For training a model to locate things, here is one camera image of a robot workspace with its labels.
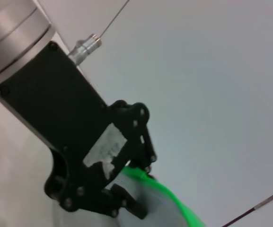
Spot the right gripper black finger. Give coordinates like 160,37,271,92
44,175,149,220
101,99,159,190

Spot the clear green-zipper document bag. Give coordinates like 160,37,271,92
115,165,208,227

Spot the silver cable connector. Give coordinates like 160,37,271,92
67,33,102,65

